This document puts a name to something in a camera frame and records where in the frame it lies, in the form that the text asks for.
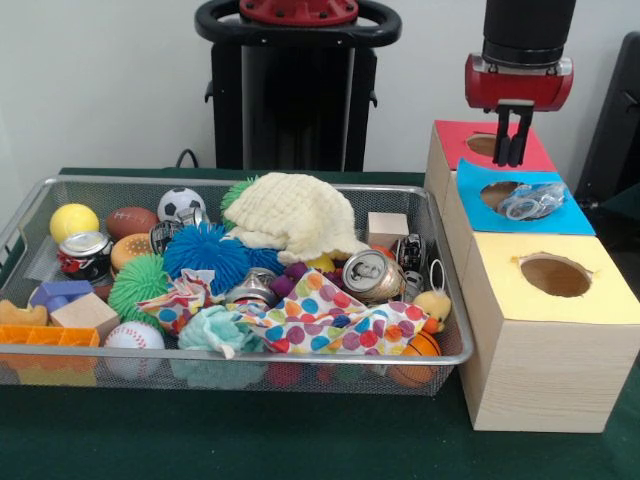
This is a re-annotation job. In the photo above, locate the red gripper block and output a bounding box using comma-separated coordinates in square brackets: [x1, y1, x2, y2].
[464, 55, 575, 168]

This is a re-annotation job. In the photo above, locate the clear plastic bottle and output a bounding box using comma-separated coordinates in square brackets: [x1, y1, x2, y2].
[497, 182, 568, 222]

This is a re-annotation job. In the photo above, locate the white knitted cloth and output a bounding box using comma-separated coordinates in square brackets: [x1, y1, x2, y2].
[222, 172, 369, 266]

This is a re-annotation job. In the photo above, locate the blue spiky ball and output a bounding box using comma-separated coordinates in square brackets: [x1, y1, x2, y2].
[163, 222, 251, 296]

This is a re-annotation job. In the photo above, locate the wooden box with three holes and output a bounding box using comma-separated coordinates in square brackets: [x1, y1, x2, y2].
[424, 120, 640, 433]

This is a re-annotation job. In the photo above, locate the black upright panel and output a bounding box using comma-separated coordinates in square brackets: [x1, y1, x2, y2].
[583, 32, 640, 216]

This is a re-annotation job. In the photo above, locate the green cloth side table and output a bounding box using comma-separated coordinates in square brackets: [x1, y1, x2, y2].
[598, 183, 640, 223]

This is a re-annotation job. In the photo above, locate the crushed silver can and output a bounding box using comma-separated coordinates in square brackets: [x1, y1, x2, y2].
[342, 248, 406, 304]

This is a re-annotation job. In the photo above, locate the polka dot cloth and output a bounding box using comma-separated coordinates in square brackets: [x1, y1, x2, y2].
[240, 268, 433, 356]

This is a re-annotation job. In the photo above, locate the green spiky ball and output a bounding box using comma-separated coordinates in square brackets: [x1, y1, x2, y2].
[108, 253, 171, 323]

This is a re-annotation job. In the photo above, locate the small white baseball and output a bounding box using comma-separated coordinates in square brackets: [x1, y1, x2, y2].
[103, 321, 166, 379]

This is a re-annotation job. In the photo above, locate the red and silver can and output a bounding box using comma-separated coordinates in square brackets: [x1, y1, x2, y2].
[57, 232, 113, 281]

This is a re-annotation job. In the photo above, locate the smooth yellow ball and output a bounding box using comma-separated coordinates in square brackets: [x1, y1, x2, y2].
[50, 203, 101, 244]

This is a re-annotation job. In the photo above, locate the plain wooden cube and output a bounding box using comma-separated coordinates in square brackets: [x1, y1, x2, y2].
[47, 292, 118, 341]

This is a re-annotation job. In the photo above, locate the orange toy building block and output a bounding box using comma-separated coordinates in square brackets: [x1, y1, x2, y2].
[0, 323, 99, 386]

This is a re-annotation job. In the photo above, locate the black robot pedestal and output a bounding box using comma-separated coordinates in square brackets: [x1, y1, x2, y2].
[195, 0, 403, 171]

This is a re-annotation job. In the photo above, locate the clear wire mesh bin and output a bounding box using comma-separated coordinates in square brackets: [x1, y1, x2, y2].
[0, 176, 475, 393]

